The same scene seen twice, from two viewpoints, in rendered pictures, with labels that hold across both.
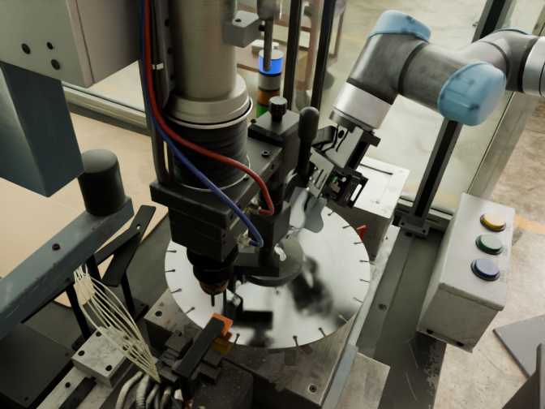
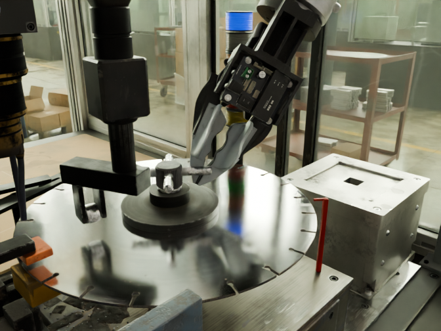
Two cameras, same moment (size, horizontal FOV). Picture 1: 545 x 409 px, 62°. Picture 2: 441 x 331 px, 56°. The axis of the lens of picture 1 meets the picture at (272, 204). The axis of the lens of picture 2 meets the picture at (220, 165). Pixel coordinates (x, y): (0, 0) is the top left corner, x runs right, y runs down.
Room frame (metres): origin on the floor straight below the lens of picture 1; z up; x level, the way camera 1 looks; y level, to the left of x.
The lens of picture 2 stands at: (0.12, -0.21, 1.17)
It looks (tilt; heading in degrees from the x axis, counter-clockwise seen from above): 21 degrees down; 22
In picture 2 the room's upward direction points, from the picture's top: straight up
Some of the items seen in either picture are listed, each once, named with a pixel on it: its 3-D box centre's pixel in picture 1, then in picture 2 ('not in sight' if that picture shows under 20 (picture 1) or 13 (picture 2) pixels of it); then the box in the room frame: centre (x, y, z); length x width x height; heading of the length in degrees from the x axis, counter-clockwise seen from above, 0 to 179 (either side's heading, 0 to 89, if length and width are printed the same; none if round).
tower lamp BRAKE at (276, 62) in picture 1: (270, 62); (239, 21); (0.79, 0.02, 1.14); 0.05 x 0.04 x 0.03; 67
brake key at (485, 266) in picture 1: (485, 269); not in sight; (0.55, -0.39, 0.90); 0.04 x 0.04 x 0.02
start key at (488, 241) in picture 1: (489, 244); not in sight; (0.61, -0.42, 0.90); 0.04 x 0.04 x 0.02
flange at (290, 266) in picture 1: (268, 251); (170, 198); (0.49, 0.00, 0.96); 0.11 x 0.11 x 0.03
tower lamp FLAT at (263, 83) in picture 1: (269, 78); (239, 41); (0.79, 0.02, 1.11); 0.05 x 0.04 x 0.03; 67
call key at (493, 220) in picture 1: (492, 222); not in sight; (0.68, -0.44, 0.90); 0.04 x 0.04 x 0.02
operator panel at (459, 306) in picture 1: (467, 267); not in sight; (0.62, -0.40, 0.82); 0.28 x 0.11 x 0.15; 157
